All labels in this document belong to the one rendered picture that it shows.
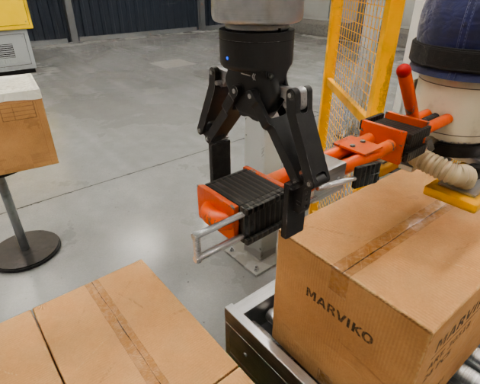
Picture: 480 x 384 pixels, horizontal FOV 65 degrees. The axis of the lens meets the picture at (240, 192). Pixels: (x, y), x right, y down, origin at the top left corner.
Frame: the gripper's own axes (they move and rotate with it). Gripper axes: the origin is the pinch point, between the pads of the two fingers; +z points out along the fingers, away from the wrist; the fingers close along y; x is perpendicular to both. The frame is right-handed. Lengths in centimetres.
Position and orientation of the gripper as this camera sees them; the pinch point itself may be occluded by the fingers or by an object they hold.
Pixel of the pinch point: (253, 201)
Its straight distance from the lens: 47.1
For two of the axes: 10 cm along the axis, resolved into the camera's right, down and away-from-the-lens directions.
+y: -6.4, -3.9, 6.7
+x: -7.7, 3.2, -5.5
